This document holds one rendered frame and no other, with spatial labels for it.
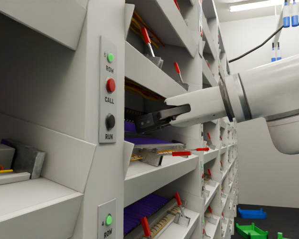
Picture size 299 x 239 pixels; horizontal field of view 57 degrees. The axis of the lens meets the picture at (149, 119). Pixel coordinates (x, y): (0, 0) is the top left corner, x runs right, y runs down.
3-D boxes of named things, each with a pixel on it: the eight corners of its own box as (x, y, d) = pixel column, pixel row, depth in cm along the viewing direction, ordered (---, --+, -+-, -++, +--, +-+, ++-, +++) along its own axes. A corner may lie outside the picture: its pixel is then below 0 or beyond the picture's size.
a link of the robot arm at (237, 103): (238, 78, 53) (223, 83, 54) (236, 68, 45) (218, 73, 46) (251, 121, 52) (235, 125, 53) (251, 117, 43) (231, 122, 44)
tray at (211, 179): (217, 190, 158) (224, 167, 158) (200, 218, 101) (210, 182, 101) (183, 179, 165) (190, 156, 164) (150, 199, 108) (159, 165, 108)
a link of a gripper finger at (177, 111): (204, 102, 48) (185, 111, 53) (168, 106, 44) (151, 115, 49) (206, 108, 48) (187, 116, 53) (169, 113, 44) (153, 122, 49)
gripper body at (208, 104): (228, 85, 54) (174, 101, 58) (223, 73, 44) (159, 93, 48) (239, 122, 53) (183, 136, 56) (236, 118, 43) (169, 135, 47)
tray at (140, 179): (195, 168, 93) (203, 141, 93) (115, 213, 37) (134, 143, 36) (142, 151, 100) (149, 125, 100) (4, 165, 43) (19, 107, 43)
